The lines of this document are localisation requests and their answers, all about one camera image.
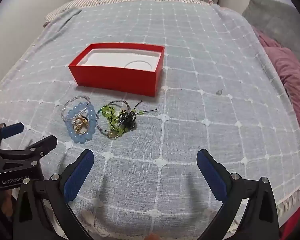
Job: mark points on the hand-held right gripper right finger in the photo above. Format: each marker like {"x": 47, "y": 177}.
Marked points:
{"x": 212, "y": 177}

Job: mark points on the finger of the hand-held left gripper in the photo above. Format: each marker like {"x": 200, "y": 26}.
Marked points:
{"x": 45, "y": 142}
{"x": 13, "y": 130}

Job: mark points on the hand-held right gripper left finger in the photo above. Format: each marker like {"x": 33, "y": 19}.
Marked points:
{"x": 78, "y": 177}

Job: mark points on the red cardboard box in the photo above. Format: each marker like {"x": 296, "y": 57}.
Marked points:
{"x": 115, "y": 80}

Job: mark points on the red cloth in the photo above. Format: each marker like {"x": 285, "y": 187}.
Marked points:
{"x": 295, "y": 222}

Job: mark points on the grey checked blanket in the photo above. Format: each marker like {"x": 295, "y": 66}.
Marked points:
{"x": 190, "y": 80}

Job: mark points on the pink blanket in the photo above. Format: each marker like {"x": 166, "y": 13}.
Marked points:
{"x": 292, "y": 75}

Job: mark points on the grey pillow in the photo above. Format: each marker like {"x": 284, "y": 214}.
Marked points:
{"x": 272, "y": 22}

